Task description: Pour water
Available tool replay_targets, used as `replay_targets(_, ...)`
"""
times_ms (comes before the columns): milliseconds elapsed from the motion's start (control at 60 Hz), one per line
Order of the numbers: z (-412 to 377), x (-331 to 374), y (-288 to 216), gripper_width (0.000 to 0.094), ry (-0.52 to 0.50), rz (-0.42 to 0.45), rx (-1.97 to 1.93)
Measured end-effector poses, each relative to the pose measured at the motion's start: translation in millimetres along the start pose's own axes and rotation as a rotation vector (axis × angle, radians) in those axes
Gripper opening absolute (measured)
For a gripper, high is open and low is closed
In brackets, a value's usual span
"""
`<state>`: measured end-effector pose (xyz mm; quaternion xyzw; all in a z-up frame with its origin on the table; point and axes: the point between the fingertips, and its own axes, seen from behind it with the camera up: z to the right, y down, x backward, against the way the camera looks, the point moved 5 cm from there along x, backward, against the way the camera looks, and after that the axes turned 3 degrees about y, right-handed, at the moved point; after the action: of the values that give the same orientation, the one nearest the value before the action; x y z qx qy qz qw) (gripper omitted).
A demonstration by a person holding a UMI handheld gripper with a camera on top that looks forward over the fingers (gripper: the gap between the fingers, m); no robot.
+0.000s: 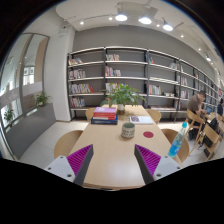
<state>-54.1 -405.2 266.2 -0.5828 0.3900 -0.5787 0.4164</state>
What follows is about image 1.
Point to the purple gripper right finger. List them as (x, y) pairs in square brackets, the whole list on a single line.
[(154, 167)]

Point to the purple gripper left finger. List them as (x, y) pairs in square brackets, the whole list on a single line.
[(73, 167)]

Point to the clear blue-capped water bottle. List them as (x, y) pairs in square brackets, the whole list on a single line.
[(177, 142)]

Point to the wooden chair near left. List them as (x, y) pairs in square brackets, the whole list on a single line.
[(65, 144)]

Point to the long wooden table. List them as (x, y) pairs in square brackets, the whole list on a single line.
[(113, 164)]

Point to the wooden chair near right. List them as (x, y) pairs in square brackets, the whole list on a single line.
[(184, 150)]

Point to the grey patterned ceramic mug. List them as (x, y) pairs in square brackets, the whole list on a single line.
[(128, 130)]

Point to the white open magazine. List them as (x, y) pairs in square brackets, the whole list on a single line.
[(141, 120)]

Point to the dark blue bottom book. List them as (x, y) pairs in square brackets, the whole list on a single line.
[(104, 121)]

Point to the wooden chair far right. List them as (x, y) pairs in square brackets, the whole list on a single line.
[(155, 115)]

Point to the red middle book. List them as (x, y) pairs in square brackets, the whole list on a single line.
[(104, 117)]

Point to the wooden chair far left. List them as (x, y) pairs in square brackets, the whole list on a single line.
[(89, 113)]

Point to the pink top book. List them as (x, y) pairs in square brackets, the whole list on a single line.
[(104, 111)]

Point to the wooden chair under person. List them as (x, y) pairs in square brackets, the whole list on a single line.
[(195, 121)]

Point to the wooden chair with bag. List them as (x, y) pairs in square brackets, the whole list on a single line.
[(210, 139)]

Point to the seated person brown shirt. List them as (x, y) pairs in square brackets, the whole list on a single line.
[(195, 105)]

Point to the green potted plant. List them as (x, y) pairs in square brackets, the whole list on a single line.
[(121, 96)]

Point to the small plant on ledge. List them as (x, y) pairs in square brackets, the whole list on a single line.
[(41, 100)]

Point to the large grey bookshelf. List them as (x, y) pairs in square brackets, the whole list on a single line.
[(165, 82)]

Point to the laptop on side table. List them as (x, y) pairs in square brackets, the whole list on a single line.
[(209, 109)]

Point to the small plant far left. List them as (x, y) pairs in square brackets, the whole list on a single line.
[(8, 116)]

